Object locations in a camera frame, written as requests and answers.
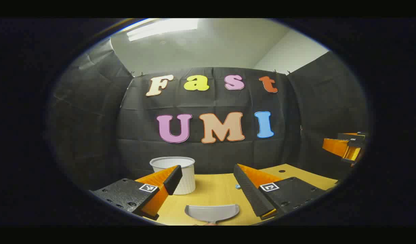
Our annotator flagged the white ribbed garbage bin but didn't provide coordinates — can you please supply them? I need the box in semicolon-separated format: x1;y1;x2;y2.
150;156;196;195

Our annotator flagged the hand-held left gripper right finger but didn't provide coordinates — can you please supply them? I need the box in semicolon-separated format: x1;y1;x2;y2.
233;163;328;219

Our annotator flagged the wooden desktop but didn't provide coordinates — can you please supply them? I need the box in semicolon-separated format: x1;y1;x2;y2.
145;164;339;226

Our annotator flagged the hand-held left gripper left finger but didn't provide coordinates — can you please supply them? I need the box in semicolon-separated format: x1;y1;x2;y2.
89;165;183;221

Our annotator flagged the grey plastic dustpan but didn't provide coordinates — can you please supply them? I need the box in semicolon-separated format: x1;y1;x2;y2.
185;204;240;225

